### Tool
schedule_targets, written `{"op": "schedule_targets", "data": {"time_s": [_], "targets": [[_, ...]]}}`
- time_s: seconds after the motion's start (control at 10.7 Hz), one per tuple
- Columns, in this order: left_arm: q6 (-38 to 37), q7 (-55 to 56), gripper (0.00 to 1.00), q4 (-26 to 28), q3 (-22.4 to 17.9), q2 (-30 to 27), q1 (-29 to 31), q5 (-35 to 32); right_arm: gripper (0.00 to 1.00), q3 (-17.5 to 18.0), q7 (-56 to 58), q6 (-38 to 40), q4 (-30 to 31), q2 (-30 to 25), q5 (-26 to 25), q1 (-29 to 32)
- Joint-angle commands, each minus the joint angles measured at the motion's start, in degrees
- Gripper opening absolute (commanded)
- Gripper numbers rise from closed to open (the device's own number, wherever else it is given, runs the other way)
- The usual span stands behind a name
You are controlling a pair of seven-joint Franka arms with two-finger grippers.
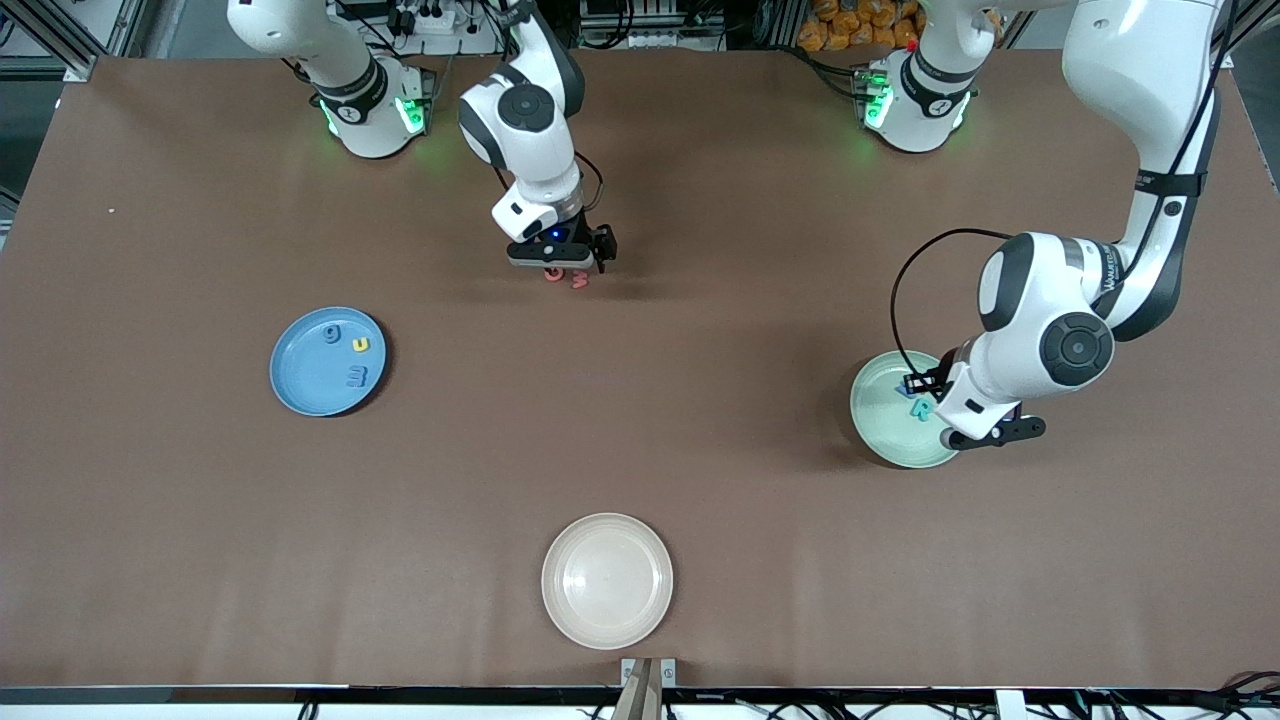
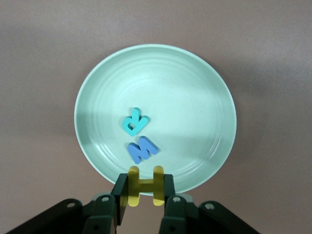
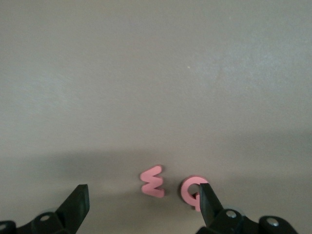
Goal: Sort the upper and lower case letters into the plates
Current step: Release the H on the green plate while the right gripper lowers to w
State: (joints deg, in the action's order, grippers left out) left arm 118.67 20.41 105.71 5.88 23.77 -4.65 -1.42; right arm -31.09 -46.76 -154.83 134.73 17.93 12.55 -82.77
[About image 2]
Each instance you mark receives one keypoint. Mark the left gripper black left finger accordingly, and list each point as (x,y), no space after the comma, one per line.
(120,195)

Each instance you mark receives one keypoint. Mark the green plate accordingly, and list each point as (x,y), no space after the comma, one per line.
(182,109)

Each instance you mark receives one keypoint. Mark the yellow foam letter H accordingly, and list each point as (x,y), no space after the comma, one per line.
(145,184)

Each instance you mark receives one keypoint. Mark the teal foam letter R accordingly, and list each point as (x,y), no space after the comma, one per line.
(134,123)

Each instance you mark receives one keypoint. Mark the blue foam letter W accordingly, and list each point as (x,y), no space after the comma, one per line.
(142,150)

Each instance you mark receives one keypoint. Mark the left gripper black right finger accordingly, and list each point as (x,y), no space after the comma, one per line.
(169,190)

